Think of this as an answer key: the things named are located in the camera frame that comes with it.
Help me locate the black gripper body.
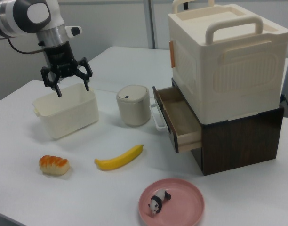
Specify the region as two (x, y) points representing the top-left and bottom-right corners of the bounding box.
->
(43, 40), (79, 79)

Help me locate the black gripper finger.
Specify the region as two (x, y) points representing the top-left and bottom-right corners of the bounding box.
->
(40, 66), (63, 98)
(73, 56), (94, 92)

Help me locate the cream plastic box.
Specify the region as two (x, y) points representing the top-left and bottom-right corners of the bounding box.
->
(32, 82), (99, 140)

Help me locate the copper storage box latch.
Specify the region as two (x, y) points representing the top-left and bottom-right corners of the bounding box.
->
(168, 40), (176, 69)

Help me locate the cream lidded trash can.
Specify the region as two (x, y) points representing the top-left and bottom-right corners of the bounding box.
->
(115, 85), (151, 128)

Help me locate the orange glazed bread loaf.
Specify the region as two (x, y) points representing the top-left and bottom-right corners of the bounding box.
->
(39, 154), (71, 176)

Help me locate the yellow banana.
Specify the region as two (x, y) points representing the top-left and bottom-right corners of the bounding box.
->
(94, 144), (144, 171)

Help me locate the open wooden drawer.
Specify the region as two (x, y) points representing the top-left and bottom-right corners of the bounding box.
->
(152, 85), (203, 154)

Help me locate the black white panda figurine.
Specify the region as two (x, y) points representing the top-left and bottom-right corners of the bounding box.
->
(147, 189), (172, 218)

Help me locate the pink round plate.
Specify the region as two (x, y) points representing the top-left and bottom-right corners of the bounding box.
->
(138, 178), (205, 226)

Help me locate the dark brown wooden cabinet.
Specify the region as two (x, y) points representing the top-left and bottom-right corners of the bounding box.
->
(171, 77), (285, 176)

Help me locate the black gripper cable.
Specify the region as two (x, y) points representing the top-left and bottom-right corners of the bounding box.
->
(7, 37), (46, 55)

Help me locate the white drawer handle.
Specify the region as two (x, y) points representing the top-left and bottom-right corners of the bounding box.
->
(149, 103), (169, 132)

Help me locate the cream storage box with handles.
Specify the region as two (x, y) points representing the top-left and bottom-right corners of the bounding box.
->
(167, 0), (288, 124)

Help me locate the black power cable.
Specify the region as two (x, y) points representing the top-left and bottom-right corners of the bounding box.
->
(279, 93), (288, 112)

